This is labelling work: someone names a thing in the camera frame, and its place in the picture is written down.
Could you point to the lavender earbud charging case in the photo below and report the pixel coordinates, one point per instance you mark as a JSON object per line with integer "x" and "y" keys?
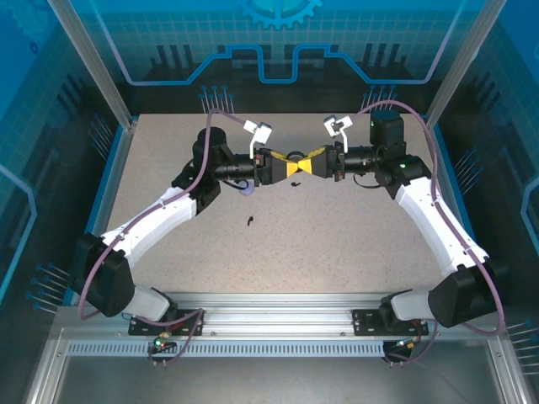
{"x": 246, "y": 190}

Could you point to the small black screw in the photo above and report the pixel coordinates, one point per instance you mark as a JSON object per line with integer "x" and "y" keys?
{"x": 251, "y": 220}

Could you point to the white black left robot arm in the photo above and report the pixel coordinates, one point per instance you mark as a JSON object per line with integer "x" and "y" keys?
{"x": 151, "y": 223}

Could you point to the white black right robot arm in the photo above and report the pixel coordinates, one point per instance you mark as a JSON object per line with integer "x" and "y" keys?
{"x": 438, "y": 227}

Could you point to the right green LED circuit board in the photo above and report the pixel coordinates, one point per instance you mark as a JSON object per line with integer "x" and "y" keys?
{"x": 406, "y": 344}

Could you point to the green led circuit board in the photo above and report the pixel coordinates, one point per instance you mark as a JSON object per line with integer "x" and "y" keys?
{"x": 161, "y": 343}
{"x": 406, "y": 344}

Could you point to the left green LED circuit board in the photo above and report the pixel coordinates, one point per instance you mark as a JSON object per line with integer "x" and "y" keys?
{"x": 161, "y": 343}

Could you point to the aluminium left side rail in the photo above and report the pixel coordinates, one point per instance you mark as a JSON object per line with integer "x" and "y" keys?
{"x": 110, "y": 198}

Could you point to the aluminium right frame post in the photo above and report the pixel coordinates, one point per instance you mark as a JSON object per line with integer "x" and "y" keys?
{"x": 468, "y": 54}

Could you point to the aluminium frame post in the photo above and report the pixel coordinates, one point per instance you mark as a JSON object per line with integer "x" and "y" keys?
{"x": 468, "y": 54}
{"x": 93, "y": 54}

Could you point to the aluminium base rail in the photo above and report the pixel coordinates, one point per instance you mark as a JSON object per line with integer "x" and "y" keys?
{"x": 273, "y": 315}

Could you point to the aluminium left frame post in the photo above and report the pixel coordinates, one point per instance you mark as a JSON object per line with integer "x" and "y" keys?
{"x": 93, "y": 54}

